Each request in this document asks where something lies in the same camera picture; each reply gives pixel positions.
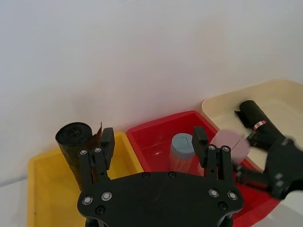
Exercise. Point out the yellow plastic bin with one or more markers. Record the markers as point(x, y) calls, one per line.
point(52, 189)

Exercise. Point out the dark brown bag roll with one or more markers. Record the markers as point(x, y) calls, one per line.
point(71, 142)

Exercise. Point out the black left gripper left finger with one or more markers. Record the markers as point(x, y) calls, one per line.
point(107, 146)

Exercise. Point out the red plastic bin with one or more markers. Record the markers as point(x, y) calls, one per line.
point(151, 139)

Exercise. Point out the cream plastic bin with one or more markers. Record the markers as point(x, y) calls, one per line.
point(279, 99)

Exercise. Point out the black bag roll with label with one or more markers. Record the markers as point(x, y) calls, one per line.
point(252, 112)

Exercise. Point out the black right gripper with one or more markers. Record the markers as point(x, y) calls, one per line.
point(284, 165)

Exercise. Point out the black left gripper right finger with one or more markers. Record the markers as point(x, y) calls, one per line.
point(200, 146)

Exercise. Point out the pink bag roll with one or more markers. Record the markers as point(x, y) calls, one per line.
point(230, 144)

